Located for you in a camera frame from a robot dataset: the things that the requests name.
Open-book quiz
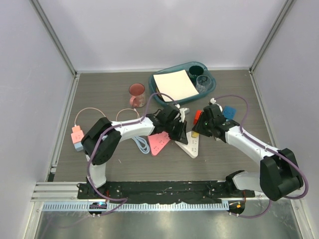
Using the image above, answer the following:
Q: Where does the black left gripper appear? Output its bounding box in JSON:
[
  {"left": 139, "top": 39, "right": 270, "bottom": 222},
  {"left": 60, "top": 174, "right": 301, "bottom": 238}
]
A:
[{"left": 164, "top": 119, "right": 188, "bottom": 145}]

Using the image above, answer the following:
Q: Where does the yellow plug adapter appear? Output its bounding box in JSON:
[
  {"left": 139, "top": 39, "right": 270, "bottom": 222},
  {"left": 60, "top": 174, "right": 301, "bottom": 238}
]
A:
[{"left": 191, "top": 131, "right": 199, "bottom": 138}]

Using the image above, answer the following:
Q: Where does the red cube socket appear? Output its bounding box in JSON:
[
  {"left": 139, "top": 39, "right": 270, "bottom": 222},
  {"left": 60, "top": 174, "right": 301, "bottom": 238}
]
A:
[{"left": 193, "top": 110, "right": 202, "bottom": 125}]

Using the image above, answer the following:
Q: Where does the white triangular power strip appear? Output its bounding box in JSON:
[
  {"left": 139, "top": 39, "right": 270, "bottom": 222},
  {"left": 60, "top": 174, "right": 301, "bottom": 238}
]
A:
[{"left": 175, "top": 131, "right": 199, "bottom": 159}]

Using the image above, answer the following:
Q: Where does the pink triangular power strip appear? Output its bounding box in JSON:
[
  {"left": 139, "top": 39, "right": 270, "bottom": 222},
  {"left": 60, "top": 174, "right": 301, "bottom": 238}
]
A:
[{"left": 148, "top": 132, "right": 170, "bottom": 156}]

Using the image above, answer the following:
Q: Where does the blue cube socket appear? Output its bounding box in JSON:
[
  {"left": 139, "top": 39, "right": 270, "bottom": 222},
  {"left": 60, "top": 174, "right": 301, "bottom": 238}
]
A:
[{"left": 222, "top": 106, "right": 237, "bottom": 120}]

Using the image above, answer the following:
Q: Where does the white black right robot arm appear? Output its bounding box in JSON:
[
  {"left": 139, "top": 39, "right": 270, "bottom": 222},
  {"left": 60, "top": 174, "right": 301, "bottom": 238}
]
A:
[{"left": 192, "top": 104, "right": 304, "bottom": 201}]

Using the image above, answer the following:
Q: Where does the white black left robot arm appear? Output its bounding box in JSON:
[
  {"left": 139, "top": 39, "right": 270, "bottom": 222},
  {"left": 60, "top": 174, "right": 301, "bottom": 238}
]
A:
[{"left": 81, "top": 104, "right": 189, "bottom": 199}]

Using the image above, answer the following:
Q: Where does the pink charger plug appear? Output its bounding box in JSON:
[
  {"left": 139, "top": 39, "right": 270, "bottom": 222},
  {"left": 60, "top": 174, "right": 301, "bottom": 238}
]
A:
[{"left": 71, "top": 125, "right": 84, "bottom": 144}]

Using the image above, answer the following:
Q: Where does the clear glass cup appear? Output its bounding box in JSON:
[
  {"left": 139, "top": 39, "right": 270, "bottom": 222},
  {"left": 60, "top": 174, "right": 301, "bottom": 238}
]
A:
[{"left": 195, "top": 75, "right": 212, "bottom": 93}]

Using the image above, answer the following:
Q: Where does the white paper sheet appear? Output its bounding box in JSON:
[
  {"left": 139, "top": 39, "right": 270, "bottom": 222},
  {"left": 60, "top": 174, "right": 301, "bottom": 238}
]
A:
[{"left": 153, "top": 70, "right": 199, "bottom": 102}]

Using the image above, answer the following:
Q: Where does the teal plastic tray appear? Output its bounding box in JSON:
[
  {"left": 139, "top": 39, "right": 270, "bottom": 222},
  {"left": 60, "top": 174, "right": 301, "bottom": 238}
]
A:
[{"left": 148, "top": 61, "right": 217, "bottom": 109}]

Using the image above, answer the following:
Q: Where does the dark green cup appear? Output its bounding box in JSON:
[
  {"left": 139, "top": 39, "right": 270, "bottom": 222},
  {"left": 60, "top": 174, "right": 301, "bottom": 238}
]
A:
[{"left": 188, "top": 65, "right": 204, "bottom": 78}]

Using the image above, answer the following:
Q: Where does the light blue power strip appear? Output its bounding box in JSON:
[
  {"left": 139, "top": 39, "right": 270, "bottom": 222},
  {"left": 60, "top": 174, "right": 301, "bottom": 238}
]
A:
[{"left": 74, "top": 141, "right": 83, "bottom": 152}]

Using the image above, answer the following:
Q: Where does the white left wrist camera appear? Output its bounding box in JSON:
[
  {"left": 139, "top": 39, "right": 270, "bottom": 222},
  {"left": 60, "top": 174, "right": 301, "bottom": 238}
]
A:
[{"left": 175, "top": 104, "right": 190, "bottom": 122}]

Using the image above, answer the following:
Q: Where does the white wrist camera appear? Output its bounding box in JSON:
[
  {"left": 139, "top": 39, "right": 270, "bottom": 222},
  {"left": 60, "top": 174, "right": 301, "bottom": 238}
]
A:
[
  {"left": 209, "top": 98, "right": 223, "bottom": 112},
  {"left": 175, "top": 104, "right": 190, "bottom": 122}
]

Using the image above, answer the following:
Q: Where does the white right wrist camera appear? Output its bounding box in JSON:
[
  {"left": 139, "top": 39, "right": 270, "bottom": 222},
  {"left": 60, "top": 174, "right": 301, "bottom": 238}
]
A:
[{"left": 209, "top": 98, "right": 223, "bottom": 112}]

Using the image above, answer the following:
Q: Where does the light blue power cord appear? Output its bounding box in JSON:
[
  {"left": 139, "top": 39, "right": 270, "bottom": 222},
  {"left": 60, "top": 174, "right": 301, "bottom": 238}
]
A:
[{"left": 132, "top": 136, "right": 151, "bottom": 154}]

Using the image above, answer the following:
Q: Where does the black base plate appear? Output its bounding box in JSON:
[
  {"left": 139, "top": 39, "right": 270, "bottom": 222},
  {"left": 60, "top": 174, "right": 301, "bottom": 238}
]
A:
[{"left": 77, "top": 181, "right": 255, "bottom": 205}]

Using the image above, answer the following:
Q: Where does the pink charging cable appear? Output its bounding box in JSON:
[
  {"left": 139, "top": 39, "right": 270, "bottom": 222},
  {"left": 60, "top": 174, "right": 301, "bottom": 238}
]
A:
[{"left": 74, "top": 107, "right": 141, "bottom": 128}]

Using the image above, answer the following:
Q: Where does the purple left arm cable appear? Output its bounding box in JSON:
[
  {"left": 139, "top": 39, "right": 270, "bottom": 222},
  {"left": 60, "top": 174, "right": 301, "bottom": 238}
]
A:
[{"left": 86, "top": 92, "right": 180, "bottom": 215}]

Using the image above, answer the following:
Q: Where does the perforated cable duct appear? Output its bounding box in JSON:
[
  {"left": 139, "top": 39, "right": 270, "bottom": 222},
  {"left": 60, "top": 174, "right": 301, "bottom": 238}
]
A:
[{"left": 42, "top": 201, "right": 229, "bottom": 212}]

